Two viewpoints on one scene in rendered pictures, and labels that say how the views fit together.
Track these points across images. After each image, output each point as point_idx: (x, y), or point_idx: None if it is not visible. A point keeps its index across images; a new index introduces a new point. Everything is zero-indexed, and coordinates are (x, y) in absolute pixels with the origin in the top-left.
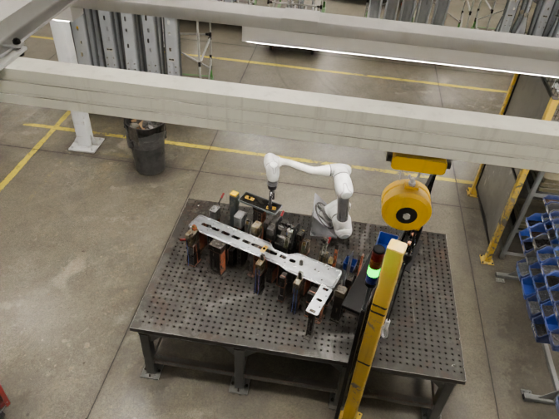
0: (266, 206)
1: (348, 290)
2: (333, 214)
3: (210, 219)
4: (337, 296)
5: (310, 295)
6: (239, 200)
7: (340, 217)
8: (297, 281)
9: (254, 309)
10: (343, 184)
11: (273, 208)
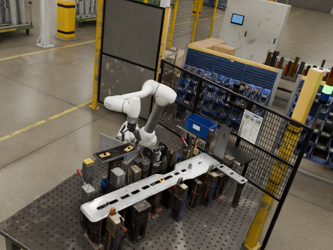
0: (125, 150)
1: None
2: None
3: (95, 199)
4: (230, 163)
5: (222, 177)
6: (103, 161)
7: (154, 127)
8: (214, 174)
9: (198, 228)
10: (170, 90)
11: (130, 147)
